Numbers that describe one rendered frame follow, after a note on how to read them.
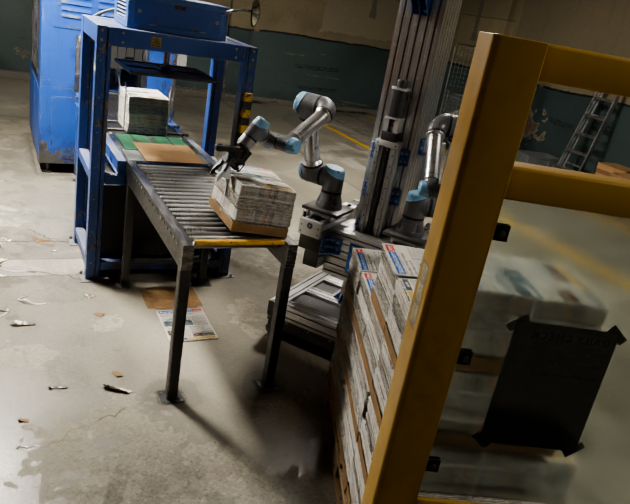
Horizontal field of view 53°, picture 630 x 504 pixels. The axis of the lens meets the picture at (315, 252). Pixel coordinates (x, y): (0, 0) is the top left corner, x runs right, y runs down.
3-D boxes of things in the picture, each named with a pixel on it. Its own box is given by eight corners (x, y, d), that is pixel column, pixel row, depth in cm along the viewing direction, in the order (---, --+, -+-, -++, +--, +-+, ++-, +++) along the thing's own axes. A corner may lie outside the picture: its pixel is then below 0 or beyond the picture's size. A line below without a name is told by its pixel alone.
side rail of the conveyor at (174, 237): (192, 270, 281) (194, 245, 276) (179, 270, 278) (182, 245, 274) (133, 179, 390) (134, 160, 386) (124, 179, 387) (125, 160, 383)
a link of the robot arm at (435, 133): (429, 105, 318) (421, 188, 298) (451, 109, 318) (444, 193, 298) (423, 118, 328) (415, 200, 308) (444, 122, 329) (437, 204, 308)
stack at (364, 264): (393, 401, 336) (430, 256, 306) (450, 592, 227) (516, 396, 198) (321, 393, 331) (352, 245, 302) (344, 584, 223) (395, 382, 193)
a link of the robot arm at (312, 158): (319, 190, 357) (314, 101, 321) (297, 182, 363) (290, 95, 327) (330, 179, 364) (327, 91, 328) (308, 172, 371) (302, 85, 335)
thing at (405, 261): (473, 257, 245) (474, 255, 244) (498, 289, 218) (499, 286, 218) (380, 244, 240) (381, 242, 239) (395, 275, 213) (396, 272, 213)
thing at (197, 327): (219, 339, 364) (219, 337, 364) (169, 343, 351) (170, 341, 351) (201, 309, 395) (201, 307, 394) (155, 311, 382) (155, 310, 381)
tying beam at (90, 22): (256, 64, 395) (258, 48, 392) (97, 43, 352) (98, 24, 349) (222, 50, 451) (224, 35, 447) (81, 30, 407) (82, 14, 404)
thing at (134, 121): (167, 135, 463) (170, 99, 453) (125, 132, 449) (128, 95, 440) (156, 123, 493) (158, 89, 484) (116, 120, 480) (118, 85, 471)
